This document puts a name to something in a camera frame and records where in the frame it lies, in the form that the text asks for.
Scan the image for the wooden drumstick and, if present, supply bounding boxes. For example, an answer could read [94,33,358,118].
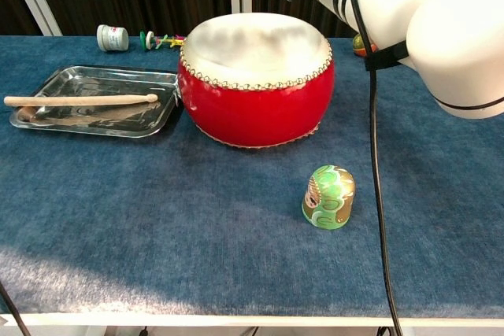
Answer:
[3,93,159,108]

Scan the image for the red drum with white skin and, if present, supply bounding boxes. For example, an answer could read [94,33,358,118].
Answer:
[176,12,335,151]

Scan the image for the small white jar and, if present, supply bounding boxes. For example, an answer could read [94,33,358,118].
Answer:
[96,24,130,53]

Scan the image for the green and orange ball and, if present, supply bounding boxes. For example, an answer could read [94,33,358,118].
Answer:
[352,33,378,57]

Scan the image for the colourful feather shuttlecock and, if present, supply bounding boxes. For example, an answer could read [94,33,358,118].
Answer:
[139,30,186,52]

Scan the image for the silver metal tray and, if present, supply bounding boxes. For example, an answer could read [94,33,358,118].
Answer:
[9,65,183,139]

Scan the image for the green gold nesting doll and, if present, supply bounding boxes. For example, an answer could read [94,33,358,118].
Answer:
[301,164,357,231]

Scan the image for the blue table cloth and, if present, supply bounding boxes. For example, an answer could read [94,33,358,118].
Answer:
[0,35,504,317]

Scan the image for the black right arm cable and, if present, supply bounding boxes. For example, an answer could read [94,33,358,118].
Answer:
[342,0,405,336]

